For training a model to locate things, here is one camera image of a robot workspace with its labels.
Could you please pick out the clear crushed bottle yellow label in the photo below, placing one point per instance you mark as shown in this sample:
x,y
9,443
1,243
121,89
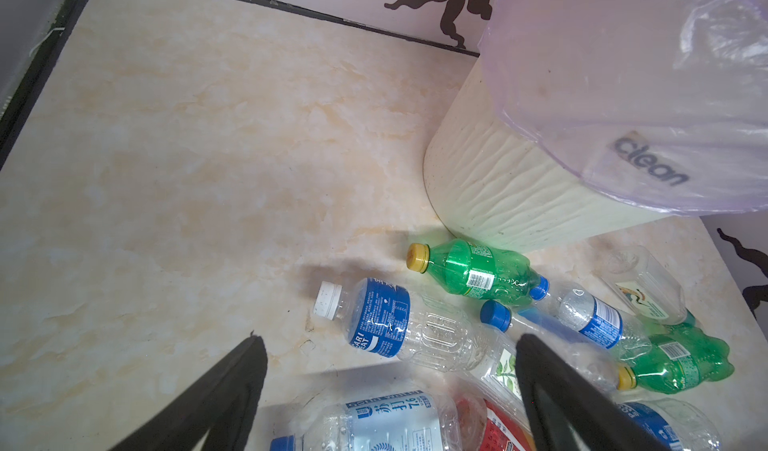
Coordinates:
x,y
644,285

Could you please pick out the clear bottle green white label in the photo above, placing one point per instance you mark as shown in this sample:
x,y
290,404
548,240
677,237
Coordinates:
x,y
496,375

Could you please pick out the orange drink red label bottle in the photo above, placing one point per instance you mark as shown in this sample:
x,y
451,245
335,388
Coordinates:
x,y
485,427

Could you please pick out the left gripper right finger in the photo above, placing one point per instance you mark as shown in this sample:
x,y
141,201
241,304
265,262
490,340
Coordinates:
x,y
565,412

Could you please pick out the clear bottle blue cap red label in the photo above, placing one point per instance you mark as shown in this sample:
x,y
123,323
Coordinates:
x,y
591,361

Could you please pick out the small bottle blue label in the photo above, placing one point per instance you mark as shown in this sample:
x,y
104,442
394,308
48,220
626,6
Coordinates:
x,y
619,332

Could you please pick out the cream plastic waste bin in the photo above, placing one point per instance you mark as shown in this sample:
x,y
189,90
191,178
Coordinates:
x,y
489,184

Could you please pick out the clear bottle blue label white cap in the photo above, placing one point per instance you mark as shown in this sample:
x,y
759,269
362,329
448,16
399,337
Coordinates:
x,y
390,321

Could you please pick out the clear bottle blue cap lower left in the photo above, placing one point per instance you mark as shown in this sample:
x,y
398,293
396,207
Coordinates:
x,y
407,420

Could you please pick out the green bottle right of pile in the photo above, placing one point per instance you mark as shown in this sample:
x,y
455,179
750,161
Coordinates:
x,y
679,359

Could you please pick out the clear bottle blue label front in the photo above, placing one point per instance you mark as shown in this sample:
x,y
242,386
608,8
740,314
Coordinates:
x,y
677,424

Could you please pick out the green bottle near bin left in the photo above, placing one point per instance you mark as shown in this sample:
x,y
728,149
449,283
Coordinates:
x,y
477,271

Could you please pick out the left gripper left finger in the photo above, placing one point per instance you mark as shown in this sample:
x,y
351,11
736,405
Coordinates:
x,y
216,411

